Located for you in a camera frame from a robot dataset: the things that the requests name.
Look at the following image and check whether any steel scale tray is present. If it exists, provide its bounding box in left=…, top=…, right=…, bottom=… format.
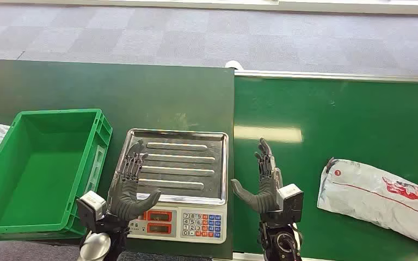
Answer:
left=116, top=128, right=230, bottom=207

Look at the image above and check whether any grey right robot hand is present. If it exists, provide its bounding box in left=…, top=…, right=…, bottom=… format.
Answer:
left=230, top=137, right=284, bottom=214

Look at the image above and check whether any dark green table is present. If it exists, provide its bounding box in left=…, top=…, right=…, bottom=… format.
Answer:
left=0, top=59, right=236, bottom=260

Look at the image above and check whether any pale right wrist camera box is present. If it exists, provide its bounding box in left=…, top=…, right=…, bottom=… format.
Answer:
left=276, top=183, right=305, bottom=225

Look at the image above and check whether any white round conveyor end cap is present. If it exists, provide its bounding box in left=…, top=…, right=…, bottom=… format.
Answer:
left=225, top=60, right=245, bottom=71

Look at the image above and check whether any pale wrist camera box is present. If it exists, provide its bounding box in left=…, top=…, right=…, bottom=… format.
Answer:
left=76, top=190, right=108, bottom=232
left=276, top=183, right=305, bottom=225

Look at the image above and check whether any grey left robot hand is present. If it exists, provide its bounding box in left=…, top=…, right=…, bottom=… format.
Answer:
left=106, top=139, right=162, bottom=222

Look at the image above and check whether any white electronic scale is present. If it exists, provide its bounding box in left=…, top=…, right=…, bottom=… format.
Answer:
left=126, top=194, right=229, bottom=245

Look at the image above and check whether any green plastic crate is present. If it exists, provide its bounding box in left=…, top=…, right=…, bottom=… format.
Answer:
left=0, top=108, right=113, bottom=241

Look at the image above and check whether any grey plastic mailer package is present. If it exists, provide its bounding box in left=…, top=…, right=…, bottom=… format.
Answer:
left=316, top=157, right=418, bottom=251

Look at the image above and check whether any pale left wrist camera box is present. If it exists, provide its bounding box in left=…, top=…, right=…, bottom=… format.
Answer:
left=76, top=190, right=108, bottom=232

